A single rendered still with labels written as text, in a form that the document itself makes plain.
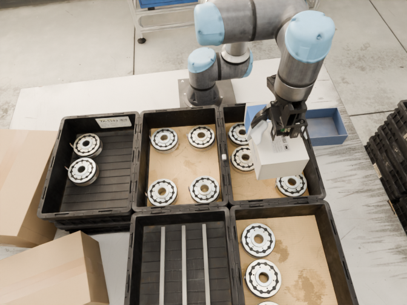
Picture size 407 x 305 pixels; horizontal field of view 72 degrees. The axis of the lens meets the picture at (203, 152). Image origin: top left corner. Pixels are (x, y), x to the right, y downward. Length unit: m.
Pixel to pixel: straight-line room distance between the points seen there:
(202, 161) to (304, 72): 0.61
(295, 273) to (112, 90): 1.17
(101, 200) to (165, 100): 0.61
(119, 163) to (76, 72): 1.85
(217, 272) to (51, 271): 0.50
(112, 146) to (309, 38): 0.87
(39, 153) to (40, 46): 2.25
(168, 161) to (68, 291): 0.52
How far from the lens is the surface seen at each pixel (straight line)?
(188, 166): 1.04
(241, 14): 0.57
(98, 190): 1.09
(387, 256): 1.21
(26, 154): 1.21
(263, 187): 1.01
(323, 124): 1.37
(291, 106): 0.60
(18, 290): 1.07
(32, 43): 3.44
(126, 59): 2.83
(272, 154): 0.72
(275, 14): 0.58
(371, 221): 1.23
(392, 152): 1.85
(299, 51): 0.51
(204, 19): 0.56
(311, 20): 0.53
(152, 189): 0.99
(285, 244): 0.96
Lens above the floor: 1.75
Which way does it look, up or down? 59 degrees down
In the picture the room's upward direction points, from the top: 6 degrees counter-clockwise
